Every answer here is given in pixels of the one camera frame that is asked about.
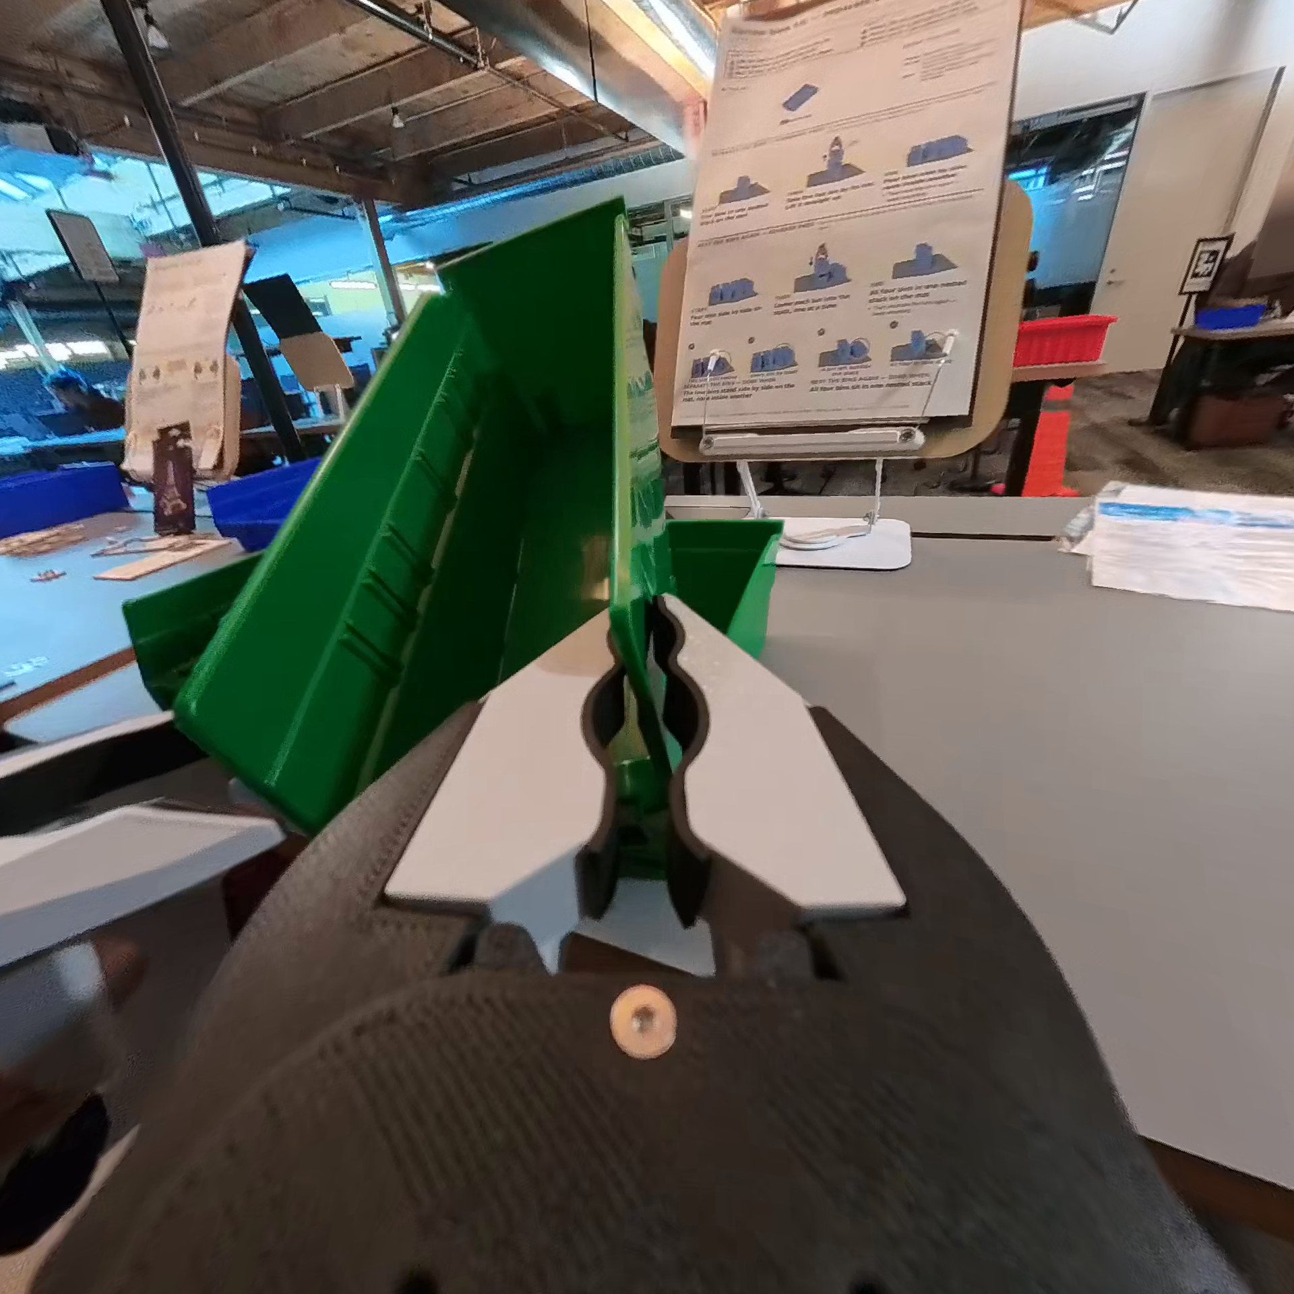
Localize cardboard display board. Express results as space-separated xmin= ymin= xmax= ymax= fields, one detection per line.
xmin=275 ymin=332 xmax=357 ymax=419

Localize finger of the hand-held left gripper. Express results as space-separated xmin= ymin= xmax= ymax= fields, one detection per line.
xmin=0 ymin=800 xmax=286 ymax=968
xmin=0 ymin=709 xmax=242 ymax=838

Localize red plastic tray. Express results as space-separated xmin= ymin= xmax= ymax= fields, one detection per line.
xmin=1012 ymin=312 xmax=1121 ymax=369

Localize person's left hand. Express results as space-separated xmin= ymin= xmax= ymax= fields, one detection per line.
xmin=96 ymin=932 xmax=146 ymax=1014

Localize dark model kit package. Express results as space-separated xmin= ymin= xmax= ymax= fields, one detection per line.
xmin=150 ymin=422 xmax=200 ymax=536

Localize clear bag of papers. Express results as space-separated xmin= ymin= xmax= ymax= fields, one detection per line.
xmin=1059 ymin=481 xmax=1294 ymax=614

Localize silver spiral duct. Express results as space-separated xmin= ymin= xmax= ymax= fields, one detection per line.
xmin=443 ymin=0 xmax=702 ymax=154

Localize blue plastic bin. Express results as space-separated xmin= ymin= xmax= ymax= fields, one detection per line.
xmin=0 ymin=461 xmax=131 ymax=540
xmin=204 ymin=455 xmax=328 ymax=555

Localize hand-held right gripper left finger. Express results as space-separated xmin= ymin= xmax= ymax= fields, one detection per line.
xmin=383 ymin=614 xmax=623 ymax=974

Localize printed instruction sheet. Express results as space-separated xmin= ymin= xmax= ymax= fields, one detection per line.
xmin=668 ymin=0 xmax=1026 ymax=433

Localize black-white marker sign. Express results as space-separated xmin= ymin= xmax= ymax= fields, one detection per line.
xmin=1179 ymin=234 xmax=1237 ymax=299

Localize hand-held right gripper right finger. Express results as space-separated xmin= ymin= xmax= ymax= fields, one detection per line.
xmin=652 ymin=595 xmax=910 ymax=976

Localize white door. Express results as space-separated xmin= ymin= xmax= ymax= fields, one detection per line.
xmin=1101 ymin=65 xmax=1288 ymax=379

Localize wood-edged grey table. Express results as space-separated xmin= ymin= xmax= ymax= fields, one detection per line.
xmin=0 ymin=503 xmax=259 ymax=750

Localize brown-sheet document stand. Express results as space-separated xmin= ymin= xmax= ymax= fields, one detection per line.
xmin=121 ymin=240 xmax=250 ymax=485

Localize white document stand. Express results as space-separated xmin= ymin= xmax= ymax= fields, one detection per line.
xmin=656 ymin=185 xmax=1036 ymax=574

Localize black framed sign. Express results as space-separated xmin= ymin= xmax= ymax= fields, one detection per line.
xmin=43 ymin=208 xmax=124 ymax=285

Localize grey desk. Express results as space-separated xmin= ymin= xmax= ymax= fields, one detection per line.
xmin=560 ymin=492 xmax=1294 ymax=1190

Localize wooden parts sheets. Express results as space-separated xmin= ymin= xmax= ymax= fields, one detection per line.
xmin=0 ymin=523 xmax=236 ymax=590

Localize orange traffic cone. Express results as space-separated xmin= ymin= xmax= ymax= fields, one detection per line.
xmin=1021 ymin=380 xmax=1083 ymax=499

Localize cardboard box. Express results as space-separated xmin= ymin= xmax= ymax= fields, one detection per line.
xmin=1185 ymin=390 xmax=1288 ymax=452

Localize black steel pillar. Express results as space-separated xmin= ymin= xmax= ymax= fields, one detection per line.
xmin=98 ymin=0 xmax=305 ymax=461

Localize green plastic bin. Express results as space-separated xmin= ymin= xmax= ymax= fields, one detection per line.
xmin=121 ymin=519 xmax=785 ymax=716
xmin=171 ymin=195 xmax=680 ymax=883

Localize wooden table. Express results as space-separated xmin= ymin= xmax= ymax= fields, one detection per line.
xmin=1171 ymin=319 xmax=1294 ymax=448

